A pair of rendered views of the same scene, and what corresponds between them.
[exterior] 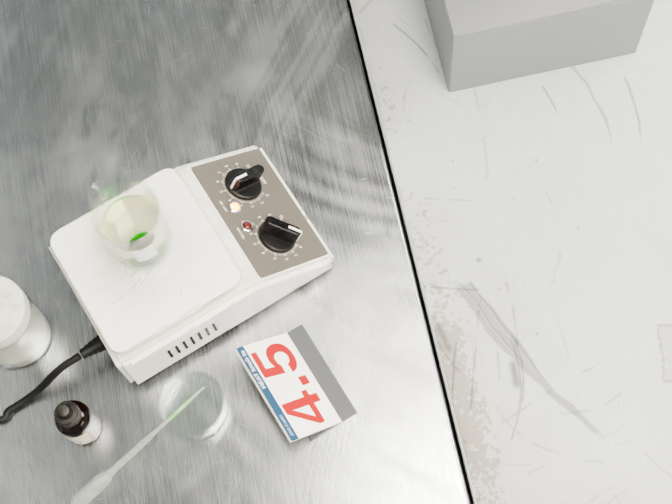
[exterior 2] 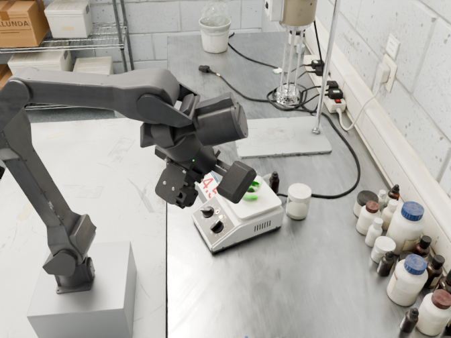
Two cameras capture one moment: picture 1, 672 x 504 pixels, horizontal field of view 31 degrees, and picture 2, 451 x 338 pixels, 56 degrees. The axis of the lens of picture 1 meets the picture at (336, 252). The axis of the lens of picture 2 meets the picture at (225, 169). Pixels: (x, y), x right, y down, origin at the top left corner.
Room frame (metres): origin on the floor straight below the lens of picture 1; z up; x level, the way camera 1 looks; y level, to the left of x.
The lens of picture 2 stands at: (1.11, 0.06, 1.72)
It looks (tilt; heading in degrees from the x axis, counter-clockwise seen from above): 40 degrees down; 178
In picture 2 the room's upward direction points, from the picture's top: straight up
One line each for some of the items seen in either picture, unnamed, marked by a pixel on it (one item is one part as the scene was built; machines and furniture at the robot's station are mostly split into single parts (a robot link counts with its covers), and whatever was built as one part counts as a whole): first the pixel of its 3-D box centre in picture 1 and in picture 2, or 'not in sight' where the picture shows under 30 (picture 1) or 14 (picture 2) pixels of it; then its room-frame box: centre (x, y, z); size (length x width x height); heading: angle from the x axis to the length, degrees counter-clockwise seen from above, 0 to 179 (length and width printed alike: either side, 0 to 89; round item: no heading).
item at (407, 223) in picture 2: not in sight; (405, 227); (0.45, 0.52, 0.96); 0.07 x 0.07 x 0.13
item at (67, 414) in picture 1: (73, 419); (274, 181); (0.24, 0.23, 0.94); 0.03 x 0.03 x 0.07
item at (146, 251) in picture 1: (131, 223); (252, 188); (0.37, 0.15, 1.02); 0.06 x 0.05 x 0.08; 44
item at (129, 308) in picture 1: (145, 259); (249, 196); (0.35, 0.15, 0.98); 0.12 x 0.12 x 0.01; 23
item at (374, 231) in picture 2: not in sight; (374, 231); (0.44, 0.45, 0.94); 0.03 x 0.03 x 0.08
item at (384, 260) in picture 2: not in sight; (386, 261); (0.53, 0.45, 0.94); 0.03 x 0.03 x 0.07
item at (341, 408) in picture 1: (296, 381); (209, 188); (0.25, 0.05, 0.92); 0.09 x 0.06 x 0.04; 23
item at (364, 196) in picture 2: not in sight; (366, 204); (0.34, 0.46, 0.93); 0.05 x 0.05 x 0.06
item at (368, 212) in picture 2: not in sight; (368, 217); (0.40, 0.45, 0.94); 0.05 x 0.05 x 0.09
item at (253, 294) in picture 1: (182, 260); (240, 212); (0.36, 0.13, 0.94); 0.22 x 0.13 x 0.08; 113
